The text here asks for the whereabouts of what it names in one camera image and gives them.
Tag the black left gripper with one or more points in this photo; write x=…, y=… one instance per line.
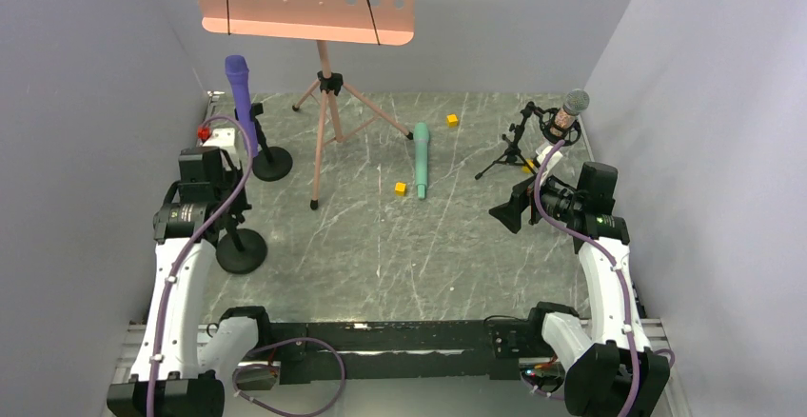
x=228, y=201

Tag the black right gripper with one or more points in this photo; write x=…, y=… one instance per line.
x=522, y=201

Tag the black round-base microphone stand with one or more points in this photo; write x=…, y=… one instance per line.
x=271, y=163

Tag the black clip stand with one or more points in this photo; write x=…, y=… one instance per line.
x=240, y=250

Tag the purple microphone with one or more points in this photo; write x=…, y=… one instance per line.
x=237, y=74

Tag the teal green microphone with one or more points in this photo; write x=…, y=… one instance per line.
x=421, y=138

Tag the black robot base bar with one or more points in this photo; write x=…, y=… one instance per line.
x=498, y=348

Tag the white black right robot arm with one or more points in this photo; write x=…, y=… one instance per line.
x=609, y=366

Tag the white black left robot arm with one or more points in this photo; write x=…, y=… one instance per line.
x=198, y=226

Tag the pink music stand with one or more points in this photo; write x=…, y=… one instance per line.
x=373, y=22

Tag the yellow cube under tripod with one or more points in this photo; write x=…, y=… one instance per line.
x=529, y=167

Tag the yellow cube at back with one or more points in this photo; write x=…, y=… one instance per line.
x=452, y=120

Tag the yellow cube near teal microphone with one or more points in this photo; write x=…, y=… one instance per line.
x=400, y=188

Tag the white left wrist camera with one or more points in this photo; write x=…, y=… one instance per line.
x=224, y=138

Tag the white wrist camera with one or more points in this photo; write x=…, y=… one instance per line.
x=224, y=138
x=543, y=153

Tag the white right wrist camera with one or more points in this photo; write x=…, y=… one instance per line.
x=543, y=153

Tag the aluminium table edge rail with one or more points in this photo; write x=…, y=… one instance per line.
x=213, y=97

